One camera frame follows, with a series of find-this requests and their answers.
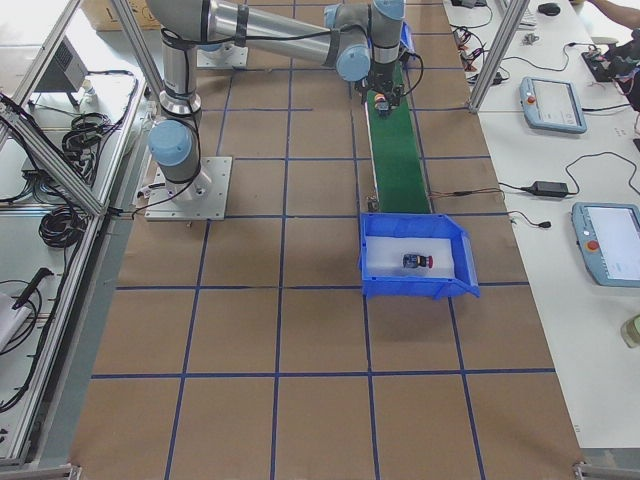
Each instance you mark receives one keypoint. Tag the blue bin right side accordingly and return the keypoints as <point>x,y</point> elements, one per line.
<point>420,226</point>

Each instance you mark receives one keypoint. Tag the aluminium frame cage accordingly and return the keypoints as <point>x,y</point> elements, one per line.
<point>51,218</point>

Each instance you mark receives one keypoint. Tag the black computer mouse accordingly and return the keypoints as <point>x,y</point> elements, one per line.
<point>550,9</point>

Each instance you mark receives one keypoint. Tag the aluminium frame upright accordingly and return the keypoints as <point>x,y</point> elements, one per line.
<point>497,51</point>

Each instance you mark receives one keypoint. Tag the upper teach pendant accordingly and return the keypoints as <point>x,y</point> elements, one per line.
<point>551,105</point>

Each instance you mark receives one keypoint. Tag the lower teach pendant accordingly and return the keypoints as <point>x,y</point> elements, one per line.
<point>607,235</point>

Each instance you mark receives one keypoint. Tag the blue bin left side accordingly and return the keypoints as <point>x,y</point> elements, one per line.
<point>406,40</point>

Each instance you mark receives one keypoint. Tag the teach pendant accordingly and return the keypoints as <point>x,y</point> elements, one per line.
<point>607,235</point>
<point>551,105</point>

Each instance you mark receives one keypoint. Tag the blue bin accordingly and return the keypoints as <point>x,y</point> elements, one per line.
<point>420,226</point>
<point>406,40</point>

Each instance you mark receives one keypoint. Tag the black power brick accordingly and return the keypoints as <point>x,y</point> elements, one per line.
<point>547,189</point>

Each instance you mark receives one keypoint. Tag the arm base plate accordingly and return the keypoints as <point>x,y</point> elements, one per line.
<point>222,57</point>
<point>205,198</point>

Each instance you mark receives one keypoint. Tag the grey control box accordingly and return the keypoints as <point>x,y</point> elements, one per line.
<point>65,73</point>

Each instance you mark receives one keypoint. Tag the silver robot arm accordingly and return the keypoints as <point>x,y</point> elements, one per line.
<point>361,42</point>

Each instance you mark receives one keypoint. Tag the red mushroom push button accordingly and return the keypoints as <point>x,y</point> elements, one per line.
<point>414,261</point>

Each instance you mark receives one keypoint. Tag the white foam pad right bin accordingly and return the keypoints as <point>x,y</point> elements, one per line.
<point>383,256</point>

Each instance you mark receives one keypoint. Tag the green conveyor belt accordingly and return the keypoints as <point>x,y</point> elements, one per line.
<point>397,168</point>

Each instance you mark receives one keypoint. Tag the yellow mushroom push button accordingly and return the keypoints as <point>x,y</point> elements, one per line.
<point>381,105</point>

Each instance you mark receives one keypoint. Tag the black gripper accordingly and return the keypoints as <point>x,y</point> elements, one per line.
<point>384,80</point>

